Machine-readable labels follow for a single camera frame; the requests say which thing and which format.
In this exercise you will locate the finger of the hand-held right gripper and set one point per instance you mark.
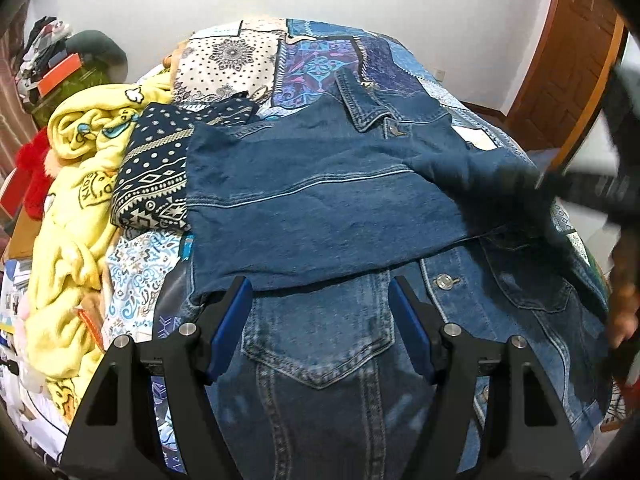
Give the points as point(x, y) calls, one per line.
point(565, 186)

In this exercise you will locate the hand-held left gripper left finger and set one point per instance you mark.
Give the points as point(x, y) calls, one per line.
point(231, 319)

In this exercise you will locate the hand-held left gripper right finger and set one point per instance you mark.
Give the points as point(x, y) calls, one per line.
point(410, 324)

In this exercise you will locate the blue denim jacket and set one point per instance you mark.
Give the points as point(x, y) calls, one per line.
point(340, 200)

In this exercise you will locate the pile of clothes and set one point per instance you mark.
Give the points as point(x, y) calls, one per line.
point(37, 47)

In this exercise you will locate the person's right hand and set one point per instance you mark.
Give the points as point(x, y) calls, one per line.
point(625, 305)

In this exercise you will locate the brown wooden door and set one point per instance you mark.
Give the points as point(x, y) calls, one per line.
point(560, 55)

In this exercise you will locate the navy white patterned cloth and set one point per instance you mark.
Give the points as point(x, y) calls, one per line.
point(150, 170)

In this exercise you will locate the yellow printed blanket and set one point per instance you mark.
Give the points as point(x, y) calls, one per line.
point(80, 210)

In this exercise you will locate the red plush toy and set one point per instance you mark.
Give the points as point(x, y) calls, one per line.
point(34, 175)

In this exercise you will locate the blue patchwork bed sheet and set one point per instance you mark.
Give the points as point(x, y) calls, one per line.
point(300, 60)

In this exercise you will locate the orange box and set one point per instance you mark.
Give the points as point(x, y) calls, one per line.
point(59, 74)

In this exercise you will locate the white wall socket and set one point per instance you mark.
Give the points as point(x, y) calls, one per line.
point(440, 74)

